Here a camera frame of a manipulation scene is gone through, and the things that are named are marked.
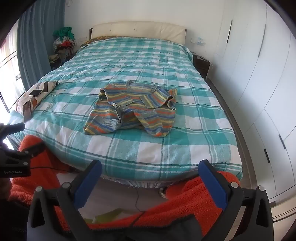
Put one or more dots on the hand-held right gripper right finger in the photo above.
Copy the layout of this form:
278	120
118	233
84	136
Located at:
212	185

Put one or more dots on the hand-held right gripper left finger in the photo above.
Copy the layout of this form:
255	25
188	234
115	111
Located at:
89	183

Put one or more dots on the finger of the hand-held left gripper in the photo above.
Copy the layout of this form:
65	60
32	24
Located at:
32	149
16	128

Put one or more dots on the striped knit sweater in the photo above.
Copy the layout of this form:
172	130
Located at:
131	109

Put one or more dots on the pile of clothes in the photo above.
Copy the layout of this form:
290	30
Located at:
63	44

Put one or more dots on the dark smartphone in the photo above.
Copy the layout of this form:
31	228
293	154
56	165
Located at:
27	110

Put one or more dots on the orange fleece garment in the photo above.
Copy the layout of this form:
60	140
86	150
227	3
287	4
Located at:
189	199

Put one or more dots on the yellow-green cloth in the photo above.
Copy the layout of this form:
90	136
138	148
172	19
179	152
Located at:
108	214

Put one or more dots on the brown zigzag patterned cushion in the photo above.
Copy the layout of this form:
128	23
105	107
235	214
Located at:
39	99

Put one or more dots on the white smartphone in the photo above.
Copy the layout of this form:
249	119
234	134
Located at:
36	92

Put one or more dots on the dark grey cloth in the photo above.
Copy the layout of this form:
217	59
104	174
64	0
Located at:
166	228

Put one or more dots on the blue curtain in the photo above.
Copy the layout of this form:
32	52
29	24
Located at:
39	41

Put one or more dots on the white wardrobe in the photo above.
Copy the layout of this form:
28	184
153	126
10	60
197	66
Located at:
261	81

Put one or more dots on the dark nightstand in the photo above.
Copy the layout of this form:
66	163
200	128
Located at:
201	66

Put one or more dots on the yellow patterned pillow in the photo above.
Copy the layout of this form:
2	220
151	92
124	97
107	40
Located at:
97	39

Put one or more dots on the teal plaid bedspread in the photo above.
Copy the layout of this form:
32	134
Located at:
150	69

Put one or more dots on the cream padded headboard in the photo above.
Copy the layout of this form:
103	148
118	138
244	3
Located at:
138	30

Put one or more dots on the dark wooden bed frame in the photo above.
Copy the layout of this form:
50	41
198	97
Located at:
233	120

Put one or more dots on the wall socket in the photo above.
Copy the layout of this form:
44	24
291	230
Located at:
198	41

